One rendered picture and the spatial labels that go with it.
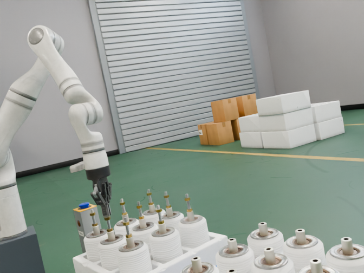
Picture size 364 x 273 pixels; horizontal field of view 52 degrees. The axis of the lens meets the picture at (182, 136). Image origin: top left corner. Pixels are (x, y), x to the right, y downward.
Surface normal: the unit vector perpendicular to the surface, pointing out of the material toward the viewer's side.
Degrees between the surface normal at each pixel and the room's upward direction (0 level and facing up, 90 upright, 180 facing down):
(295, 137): 90
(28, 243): 90
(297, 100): 90
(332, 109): 90
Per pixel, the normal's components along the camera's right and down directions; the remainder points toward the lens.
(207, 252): 0.61, -0.05
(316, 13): -0.88, 0.21
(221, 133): 0.42, 0.00
